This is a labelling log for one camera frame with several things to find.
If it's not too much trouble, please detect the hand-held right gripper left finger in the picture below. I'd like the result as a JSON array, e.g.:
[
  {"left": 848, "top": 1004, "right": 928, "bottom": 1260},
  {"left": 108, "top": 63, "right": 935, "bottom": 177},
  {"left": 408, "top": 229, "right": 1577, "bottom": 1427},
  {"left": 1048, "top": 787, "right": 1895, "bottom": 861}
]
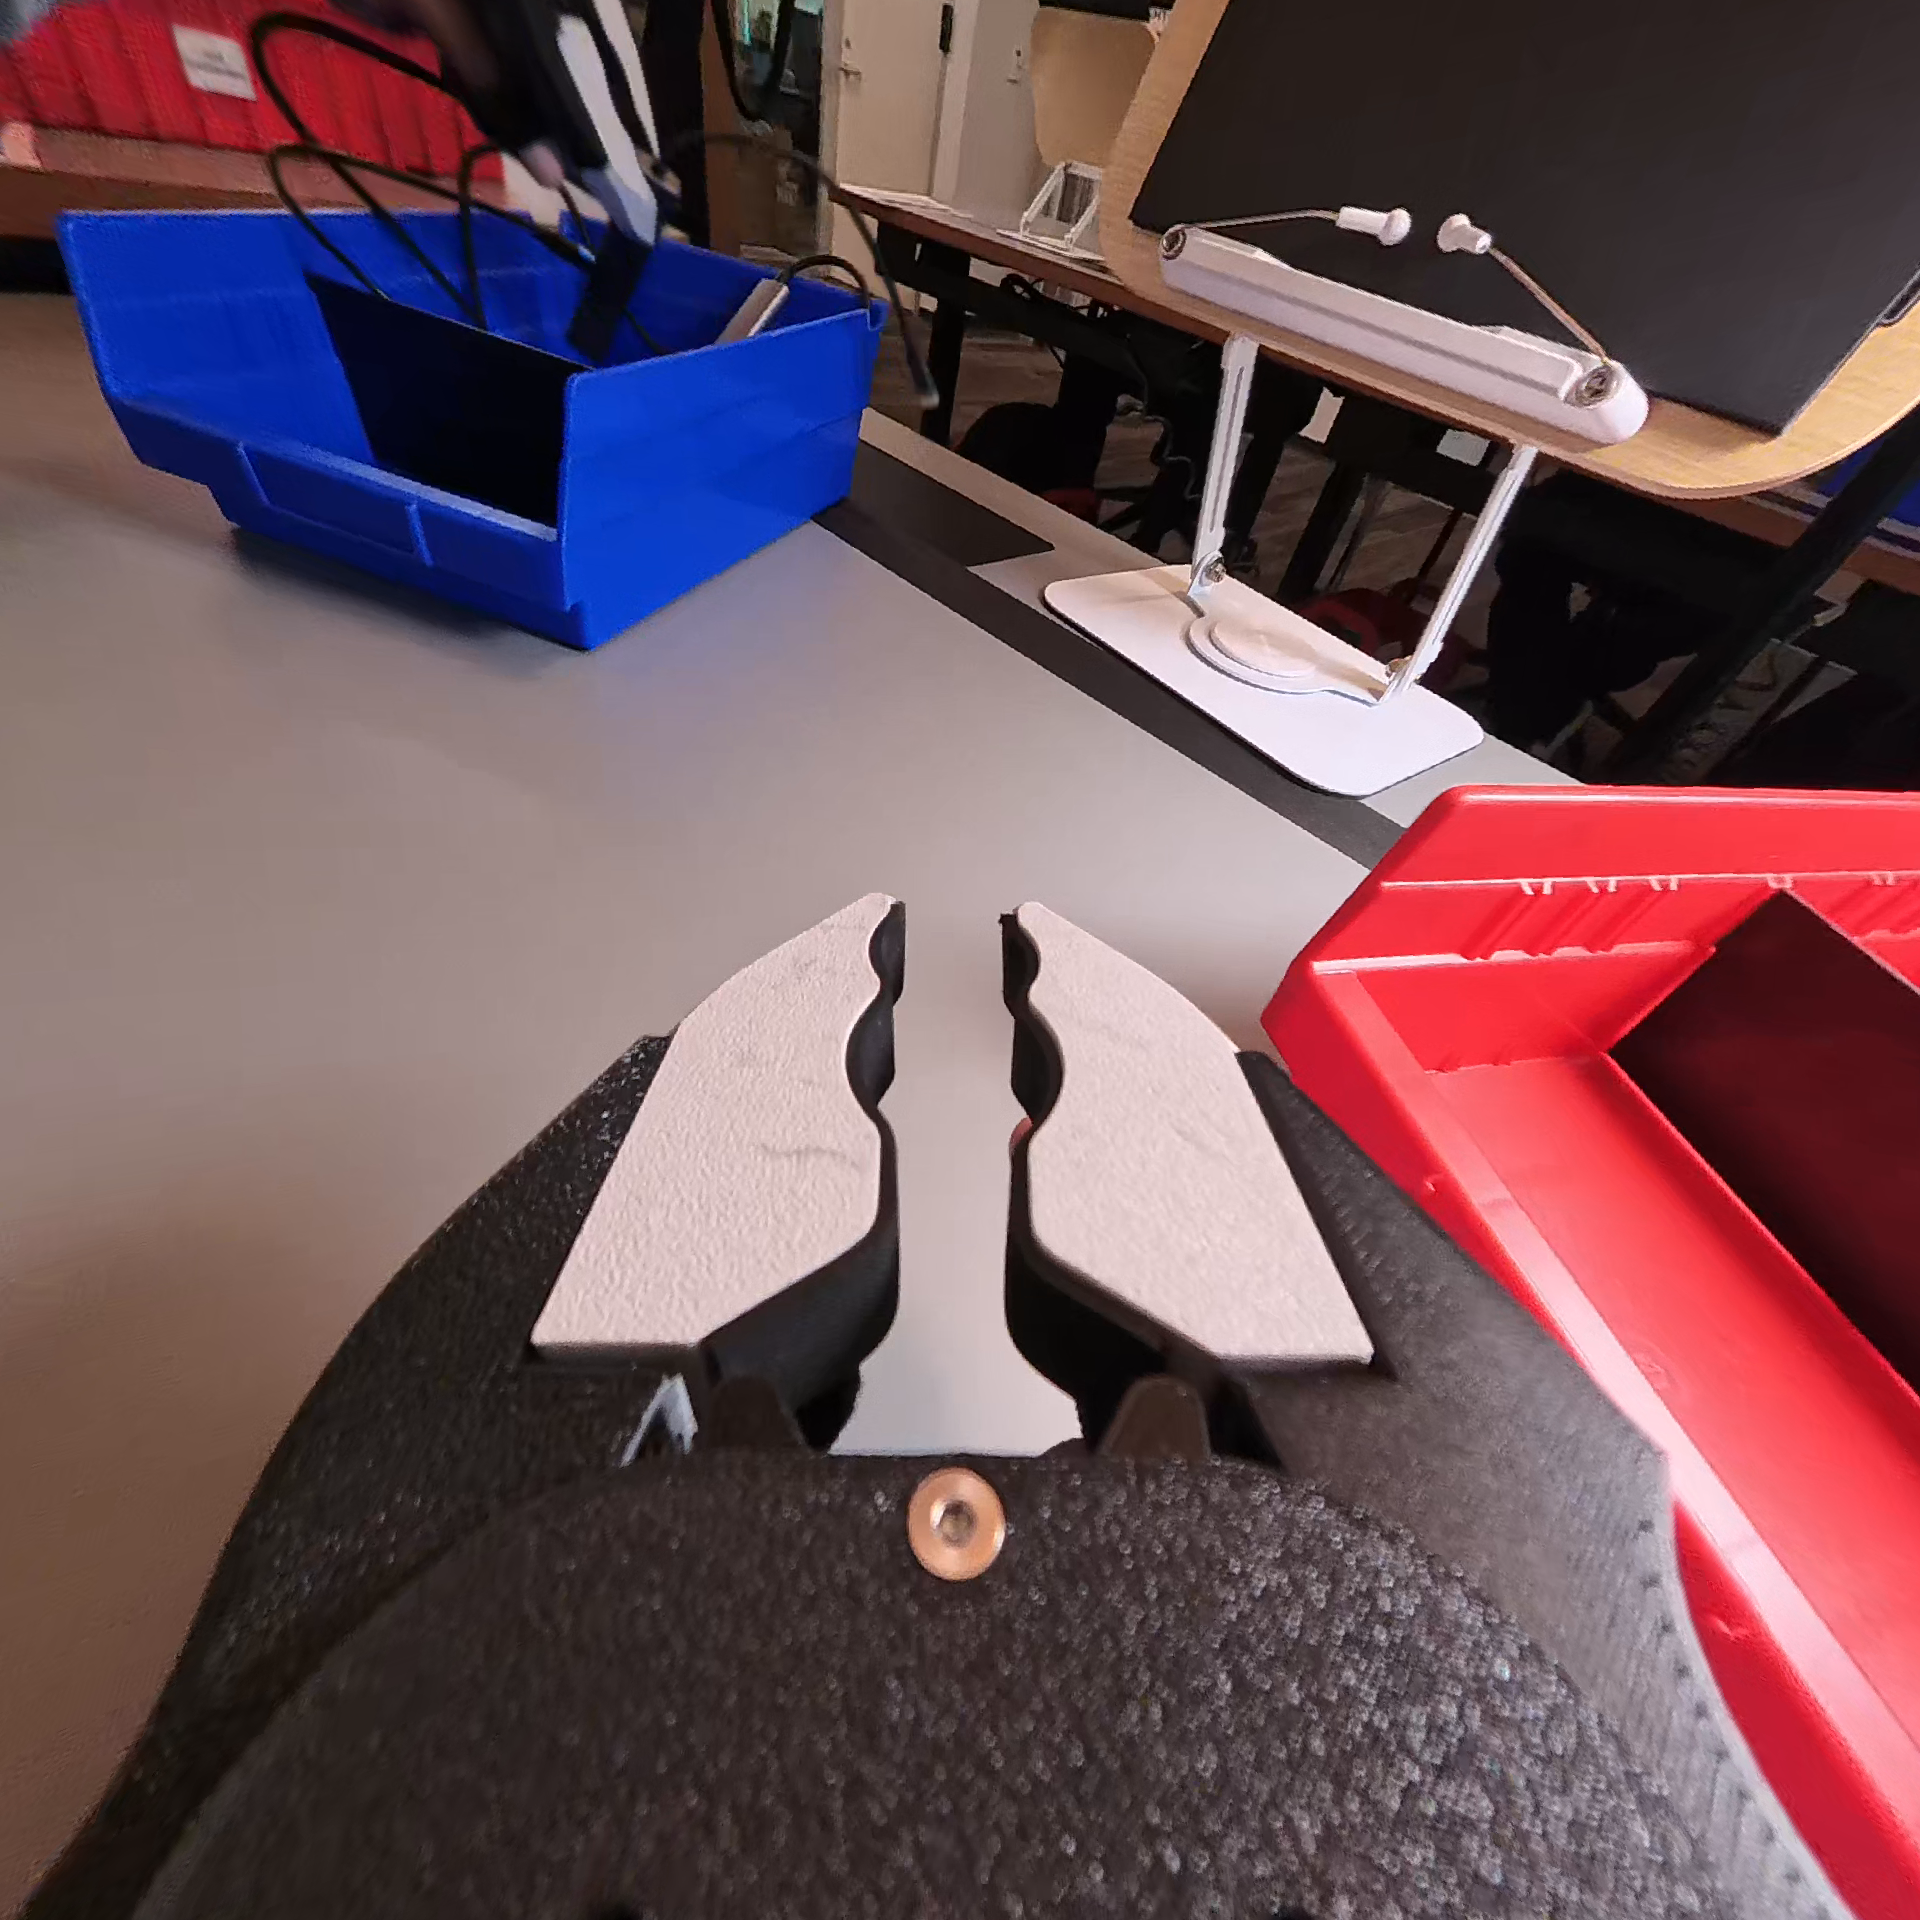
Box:
[{"left": 528, "top": 893, "right": 909, "bottom": 1466}]

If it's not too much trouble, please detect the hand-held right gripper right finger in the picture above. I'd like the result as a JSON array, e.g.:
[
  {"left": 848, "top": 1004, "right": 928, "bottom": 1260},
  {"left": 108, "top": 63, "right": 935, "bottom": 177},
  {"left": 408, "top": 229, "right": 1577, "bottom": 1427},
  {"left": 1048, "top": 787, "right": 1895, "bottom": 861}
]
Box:
[{"left": 999, "top": 901, "right": 1375, "bottom": 1455}]

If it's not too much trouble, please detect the red plastic bin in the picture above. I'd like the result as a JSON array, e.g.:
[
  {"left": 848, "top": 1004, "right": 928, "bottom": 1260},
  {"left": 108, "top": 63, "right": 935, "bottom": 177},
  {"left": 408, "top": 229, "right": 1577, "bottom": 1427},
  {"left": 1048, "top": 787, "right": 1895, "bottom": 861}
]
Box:
[{"left": 1264, "top": 785, "right": 1920, "bottom": 1920}]

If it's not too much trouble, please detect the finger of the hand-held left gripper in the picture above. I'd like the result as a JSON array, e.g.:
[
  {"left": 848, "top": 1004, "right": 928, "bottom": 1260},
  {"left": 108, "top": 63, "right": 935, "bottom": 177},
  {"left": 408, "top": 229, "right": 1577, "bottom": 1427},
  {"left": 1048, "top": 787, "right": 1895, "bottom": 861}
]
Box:
[{"left": 562, "top": 147, "right": 664, "bottom": 252}]

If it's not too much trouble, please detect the dark grey cable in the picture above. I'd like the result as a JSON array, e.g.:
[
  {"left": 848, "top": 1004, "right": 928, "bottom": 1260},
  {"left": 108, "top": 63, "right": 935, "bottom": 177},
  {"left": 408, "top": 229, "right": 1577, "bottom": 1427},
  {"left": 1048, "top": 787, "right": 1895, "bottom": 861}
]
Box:
[{"left": 660, "top": 132, "right": 943, "bottom": 409}]

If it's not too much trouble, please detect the blue plastic bin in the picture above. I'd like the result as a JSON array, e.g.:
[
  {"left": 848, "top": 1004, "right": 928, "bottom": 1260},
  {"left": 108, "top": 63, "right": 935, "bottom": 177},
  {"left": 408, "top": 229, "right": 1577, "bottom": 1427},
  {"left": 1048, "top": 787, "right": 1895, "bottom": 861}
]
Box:
[{"left": 57, "top": 209, "right": 888, "bottom": 651}]

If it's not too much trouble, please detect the black bin divider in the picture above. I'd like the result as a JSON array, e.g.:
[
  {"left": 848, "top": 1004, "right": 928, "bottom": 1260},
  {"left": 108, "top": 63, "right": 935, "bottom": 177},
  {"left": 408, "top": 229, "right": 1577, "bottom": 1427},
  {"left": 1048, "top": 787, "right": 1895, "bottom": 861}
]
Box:
[
  {"left": 1615, "top": 892, "right": 1920, "bottom": 1360},
  {"left": 305, "top": 274, "right": 590, "bottom": 528}
]

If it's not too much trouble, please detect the black cable with orange plug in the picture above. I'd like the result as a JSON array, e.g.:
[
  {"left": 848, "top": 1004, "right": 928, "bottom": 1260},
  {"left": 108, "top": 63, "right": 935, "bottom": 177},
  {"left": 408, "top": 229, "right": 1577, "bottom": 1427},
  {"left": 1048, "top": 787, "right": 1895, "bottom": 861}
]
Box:
[{"left": 250, "top": 11, "right": 600, "bottom": 355}]

